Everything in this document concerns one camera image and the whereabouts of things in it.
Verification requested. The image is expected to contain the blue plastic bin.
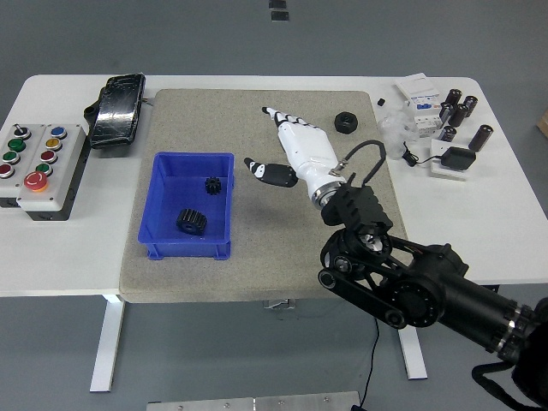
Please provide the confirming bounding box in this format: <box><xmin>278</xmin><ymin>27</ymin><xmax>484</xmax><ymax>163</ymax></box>
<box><xmin>136</xmin><ymin>152</ymin><xmax>235</xmax><ymax>262</ymax></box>

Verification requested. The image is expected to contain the black adapter cord with plug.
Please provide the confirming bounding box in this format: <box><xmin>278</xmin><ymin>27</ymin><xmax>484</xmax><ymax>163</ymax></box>
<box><xmin>401</xmin><ymin>142</ymin><xmax>446</xmax><ymax>169</ymax></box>

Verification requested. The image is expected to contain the black braided strap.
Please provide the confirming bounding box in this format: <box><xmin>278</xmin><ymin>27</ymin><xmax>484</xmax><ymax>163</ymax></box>
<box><xmin>470</xmin><ymin>361</ymin><xmax>548</xmax><ymax>411</ymax></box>

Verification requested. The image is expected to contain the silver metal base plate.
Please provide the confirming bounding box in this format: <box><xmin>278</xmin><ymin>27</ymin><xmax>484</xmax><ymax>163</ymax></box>
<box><xmin>146</xmin><ymin>390</ymin><xmax>363</xmax><ymax>411</ymax></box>

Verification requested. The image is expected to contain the white circuit breaker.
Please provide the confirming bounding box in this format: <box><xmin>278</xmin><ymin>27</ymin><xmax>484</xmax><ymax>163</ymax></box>
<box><xmin>403</xmin><ymin>92</ymin><xmax>444</xmax><ymax>140</ymax></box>

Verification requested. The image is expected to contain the grey-brown mat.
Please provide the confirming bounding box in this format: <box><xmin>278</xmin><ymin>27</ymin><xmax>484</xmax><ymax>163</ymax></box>
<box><xmin>117</xmin><ymin>88</ymin><xmax>409</xmax><ymax>305</ymax></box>

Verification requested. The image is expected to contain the large black gear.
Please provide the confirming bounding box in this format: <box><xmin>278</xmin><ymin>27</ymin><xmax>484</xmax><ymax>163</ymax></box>
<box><xmin>176</xmin><ymin>208</ymin><xmax>209</xmax><ymax>236</ymax></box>

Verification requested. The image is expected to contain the grey under-table bracket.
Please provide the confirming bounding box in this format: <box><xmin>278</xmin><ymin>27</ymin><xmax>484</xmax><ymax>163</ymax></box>
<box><xmin>262</xmin><ymin>298</ymin><xmax>298</xmax><ymax>311</ymax></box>

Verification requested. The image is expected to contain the black wrapped pack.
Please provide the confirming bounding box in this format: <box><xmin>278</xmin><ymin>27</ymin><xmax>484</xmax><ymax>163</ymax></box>
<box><xmin>83</xmin><ymin>73</ymin><xmax>147</xmax><ymax>151</ymax></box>

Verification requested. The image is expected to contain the black power adapter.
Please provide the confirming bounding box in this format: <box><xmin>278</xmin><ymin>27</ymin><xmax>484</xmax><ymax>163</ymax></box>
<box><xmin>440</xmin><ymin>146</ymin><xmax>478</xmax><ymax>173</ymax></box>

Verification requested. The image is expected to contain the white cardboard box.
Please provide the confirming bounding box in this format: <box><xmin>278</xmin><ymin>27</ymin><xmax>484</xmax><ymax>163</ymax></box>
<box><xmin>393</xmin><ymin>73</ymin><xmax>441</xmax><ymax>101</ymax></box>

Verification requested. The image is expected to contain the white square plate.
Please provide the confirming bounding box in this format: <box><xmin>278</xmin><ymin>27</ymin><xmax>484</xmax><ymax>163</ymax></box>
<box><xmin>427</xmin><ymin>138</ymin><xmax>470</xmax><ymax>182</ymax></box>

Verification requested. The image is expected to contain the black hex nut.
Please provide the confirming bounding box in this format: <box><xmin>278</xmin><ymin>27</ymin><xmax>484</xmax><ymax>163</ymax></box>
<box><xmin>333</xmin><ymin>110</ymin><xmax>360</xmax><ymax>135</ymax></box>

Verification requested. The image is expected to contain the grey emergency-stop control box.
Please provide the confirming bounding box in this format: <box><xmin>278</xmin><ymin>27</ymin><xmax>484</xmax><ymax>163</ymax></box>
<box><xmin>15</xmin><ymin>123</ymin><xmax>89</xmax><ymax>222</ymax></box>

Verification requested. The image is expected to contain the black floor cable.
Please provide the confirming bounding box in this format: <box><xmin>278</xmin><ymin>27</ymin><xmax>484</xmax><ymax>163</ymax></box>
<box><xmin>351</xmin><ymin>319</ymin><xmax>382</xmax><ymax>411</ymax></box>

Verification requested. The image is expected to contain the clear plastic bag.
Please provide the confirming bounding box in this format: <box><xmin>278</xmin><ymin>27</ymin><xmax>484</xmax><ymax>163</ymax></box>
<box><xmin>376</xmin><ymin>108</ymin><xmax>419</xmax><ymax>162</ymax></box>

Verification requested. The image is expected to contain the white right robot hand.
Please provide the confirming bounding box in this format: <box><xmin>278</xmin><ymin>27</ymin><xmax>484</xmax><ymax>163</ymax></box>
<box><xmin>243</xmin><ymin>105</ymin><xmax>344</xmax><ymax>197</ymax></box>

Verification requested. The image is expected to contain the white table leg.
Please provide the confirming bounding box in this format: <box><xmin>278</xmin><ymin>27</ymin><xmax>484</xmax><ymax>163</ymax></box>
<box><xmin>397</xmin><ymin>328</ymin><xmax>429</xmax><ymax>381</ymax></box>
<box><xmin>88</xmin><ymin>295</ymin><xmax>127</xmax><ymax>393</ymax></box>

